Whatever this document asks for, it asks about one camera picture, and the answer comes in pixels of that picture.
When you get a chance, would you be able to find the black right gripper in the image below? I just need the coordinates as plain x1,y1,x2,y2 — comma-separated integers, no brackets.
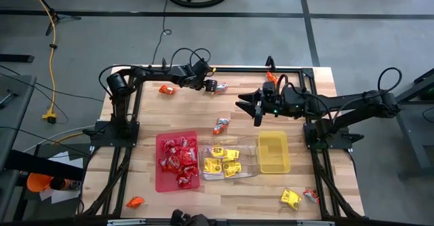
235,89,285,128

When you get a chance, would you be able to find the red plastic bin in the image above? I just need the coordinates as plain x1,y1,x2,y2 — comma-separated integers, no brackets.
155,130,201,193

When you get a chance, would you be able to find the clear plastic bin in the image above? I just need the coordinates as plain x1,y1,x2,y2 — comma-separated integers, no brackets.
197,136,261,181

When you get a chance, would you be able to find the yellow plastic bin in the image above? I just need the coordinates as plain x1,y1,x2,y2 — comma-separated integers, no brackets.
258,130,292,174

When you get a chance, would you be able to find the white paper sheet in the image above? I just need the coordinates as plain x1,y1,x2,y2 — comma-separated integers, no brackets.
39,187,83,205
47,150,85,170

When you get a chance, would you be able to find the black tripod stand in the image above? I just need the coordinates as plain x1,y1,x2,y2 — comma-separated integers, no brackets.
25,0,82,37

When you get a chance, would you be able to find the dark bottle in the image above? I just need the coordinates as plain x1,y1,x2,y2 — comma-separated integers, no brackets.
50,177,82,191

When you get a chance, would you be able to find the black padded beam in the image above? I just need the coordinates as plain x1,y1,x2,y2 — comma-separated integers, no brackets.
0,149,86,182

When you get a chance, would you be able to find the black flat bar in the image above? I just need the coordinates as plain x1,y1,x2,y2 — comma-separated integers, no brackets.
0,54,35,63

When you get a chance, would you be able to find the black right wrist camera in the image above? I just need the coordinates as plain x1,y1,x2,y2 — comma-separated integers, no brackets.
263,81,276,100

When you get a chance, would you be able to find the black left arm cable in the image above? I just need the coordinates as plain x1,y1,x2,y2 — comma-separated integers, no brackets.
98,47,212,98

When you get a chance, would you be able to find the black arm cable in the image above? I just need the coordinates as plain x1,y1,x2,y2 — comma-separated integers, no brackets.
275,66,403,94
98,47,212,98

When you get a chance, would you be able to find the thin black floor cable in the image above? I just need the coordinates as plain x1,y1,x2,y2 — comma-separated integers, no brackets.
151,0,173,66

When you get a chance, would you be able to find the silver metal bracket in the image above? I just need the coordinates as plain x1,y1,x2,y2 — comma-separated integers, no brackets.
296,220,336,226
106,219,147,226

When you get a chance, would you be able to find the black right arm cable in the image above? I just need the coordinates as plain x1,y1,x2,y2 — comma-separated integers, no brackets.
275,66,403,94

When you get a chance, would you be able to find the yellow extension cable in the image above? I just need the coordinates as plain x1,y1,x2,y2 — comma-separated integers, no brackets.
33,0,85,145

